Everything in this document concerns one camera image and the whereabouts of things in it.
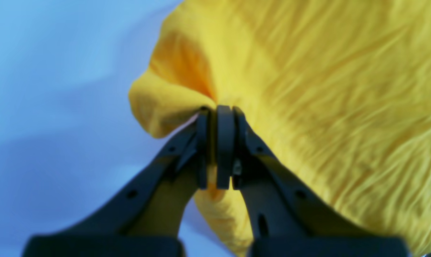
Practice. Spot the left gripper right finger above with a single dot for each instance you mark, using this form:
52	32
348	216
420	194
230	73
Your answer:
287	218

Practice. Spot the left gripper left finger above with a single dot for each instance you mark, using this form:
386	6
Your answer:
143	218

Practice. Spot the orange t-shirt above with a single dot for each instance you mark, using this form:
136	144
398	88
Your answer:
340	91

